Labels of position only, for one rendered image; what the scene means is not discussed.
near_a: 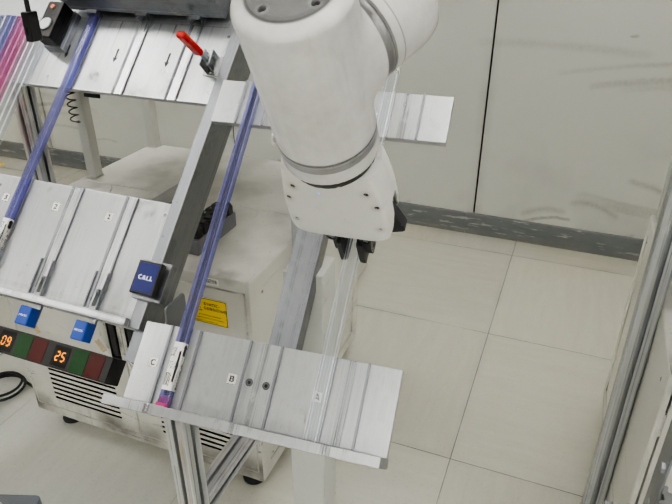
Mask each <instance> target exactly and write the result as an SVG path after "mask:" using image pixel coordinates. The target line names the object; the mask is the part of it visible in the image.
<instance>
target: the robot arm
mask: <svg viewBox="0 0 672 504"><path fill-rule="evenodd" d="M439 10H440V9H439V2H438V0H231V4H230V17H231V20H232V24H233V26H234V29H235V32H236V34H237V37H238V40H239V42H240V45H241V48H242V51H243V53H244V56H245V59H246V61H247V64H248V67H249V69H250V72H251V75H252V78H253V80H254V83H255V86H256V88H257V91H258V94H259V96H260V99H261V102H262V105H263V107H264V110H265V113H266V115H267V118H268V121H269V123H270V126H271V129H272V132H273V133H272V137H271V142H272V145H273V146H278V148H279V150H280V153H281V175H282V183H283V190H284V195H285V199H286V204H287V207H288V210H289V213H290V216H291V219H292V221H293V223H294V224H295V225H296V226H297V227H298V228H300V229H302V230H304V231H308V232H313V233H319V234H325V235H326V236H327V238H329V239H331V240H333V242H334V245H335V248H338V251H339V254H340V258H341V260H343V259H344V255H345V250H346V246H347V242H348V238H353V239H357V242H356V248H357V252H358V256H359V260H360V262H361V263H367V259H368V255H369V253H372V254H373V253H374V250H375V246H376V241H383V240H386V239H388V238H390V236H391V233H392V232H403V231H405V228H406V224H407V218H406V217H405V216H404V214H403V213H402V211H401V210H400V209H399V207H398V206H397V205H398V203H399V194H398V188H397V184H396V179H395V175H394V172H393V169H392V166H391V163H390V160H389V158H388V156H387V154H386V151H385V149H384V147H383V146H382V144H381V142H380V141H379V132H378V125H377V118H376V113H375V105H374V102H375V98H376V95H377V92H378V90H379V88H380V87H381V85H382V83H383V82H384V81H385V79H386V78H387V77H388V76H389V75H390V74H391V73H392V72H393V71H395V70H396V69H397V68H398V67H400V66H401V65H402V64H403V63H404V62H406V61H407V60H408V59H409V58H410V57H412V56H413V55H414V54H415V53H416V52H417V51H418V50H419V49H421V48H422V47H423V46H424V45H425V44H426V42H427V41H428V40H429V39H430V38H431V36H432V35H433V34H434V32H435V30H436V28H437V25H438V21H439Z"/></svg>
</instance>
